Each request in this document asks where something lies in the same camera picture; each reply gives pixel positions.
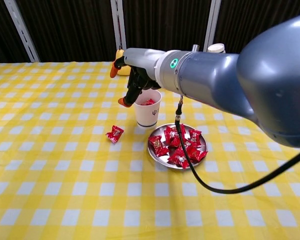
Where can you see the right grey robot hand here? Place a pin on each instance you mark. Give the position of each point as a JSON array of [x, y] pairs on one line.
[[142, 60]]

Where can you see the red candy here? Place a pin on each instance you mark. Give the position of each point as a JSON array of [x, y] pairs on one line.
[[178, 160], [193, 143], [198, 155], [176, 143], [195, 135], [171, 133], [114, 134], [158, 145], [148, 102], [184, 150]]

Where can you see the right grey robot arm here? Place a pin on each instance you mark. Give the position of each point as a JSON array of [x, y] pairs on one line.
[[215, 72]]

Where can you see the white paper cup blue logo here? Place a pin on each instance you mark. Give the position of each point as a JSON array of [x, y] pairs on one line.
[[147, 117]]

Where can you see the inverted white paper cup stack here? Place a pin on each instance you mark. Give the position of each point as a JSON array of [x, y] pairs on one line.
[[216, 48]]

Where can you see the yellow pear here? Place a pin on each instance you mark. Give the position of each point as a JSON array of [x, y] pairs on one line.
[[123, 72]]

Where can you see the black pleated curtain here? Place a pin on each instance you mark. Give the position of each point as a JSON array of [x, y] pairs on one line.
[[72, 30]]

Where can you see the round metal plate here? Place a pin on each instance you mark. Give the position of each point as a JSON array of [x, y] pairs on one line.
[[204, 146]]

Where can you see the yellow white checkered tablecloth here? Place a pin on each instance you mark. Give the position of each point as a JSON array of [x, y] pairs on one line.
[[65, 150]]

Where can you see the white metal frame post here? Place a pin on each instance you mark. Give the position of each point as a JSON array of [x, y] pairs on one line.
[[118, 25], [23, 32], [212, 25]]

